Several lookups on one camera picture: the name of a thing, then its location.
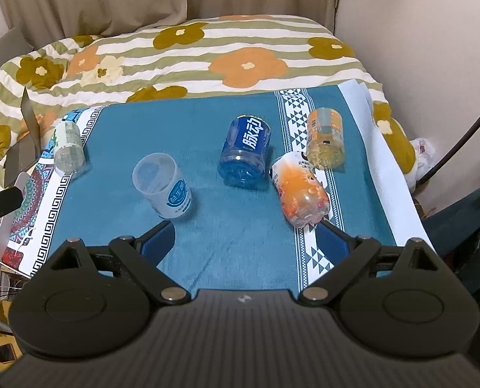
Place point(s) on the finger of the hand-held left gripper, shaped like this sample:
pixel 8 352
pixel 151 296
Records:
pixel 1 203

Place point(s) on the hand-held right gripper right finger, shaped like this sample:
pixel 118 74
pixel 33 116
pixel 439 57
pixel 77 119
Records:
pixel 332 239

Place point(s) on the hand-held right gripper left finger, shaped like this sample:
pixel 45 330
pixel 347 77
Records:
pixel 159 239

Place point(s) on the orange juice bottle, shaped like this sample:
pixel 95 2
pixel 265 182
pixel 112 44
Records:
pixel 300 194

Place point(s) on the grey laptop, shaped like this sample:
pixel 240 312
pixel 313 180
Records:
pixel 20 155

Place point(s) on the teal patterned cloth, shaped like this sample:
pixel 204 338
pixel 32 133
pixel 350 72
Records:
pixel 224 218

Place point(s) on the clear white-label bottle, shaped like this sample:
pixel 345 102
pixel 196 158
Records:
pixel 67 145

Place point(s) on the yellow tea bottle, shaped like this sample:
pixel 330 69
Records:
pixel 324 137

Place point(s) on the white plastic bag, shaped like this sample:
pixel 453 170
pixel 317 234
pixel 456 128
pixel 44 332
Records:
pixel 423 153

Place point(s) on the dark teal cloth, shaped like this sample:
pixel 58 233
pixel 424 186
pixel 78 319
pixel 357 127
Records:
pixel 458 230

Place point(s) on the blue drink bottle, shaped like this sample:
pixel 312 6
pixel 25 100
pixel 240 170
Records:
pixel 246 145

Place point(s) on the floral striped blanket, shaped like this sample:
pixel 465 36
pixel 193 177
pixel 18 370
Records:
pixel 244 40

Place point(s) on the beige curtain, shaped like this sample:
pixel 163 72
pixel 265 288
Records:
pixel 102 0

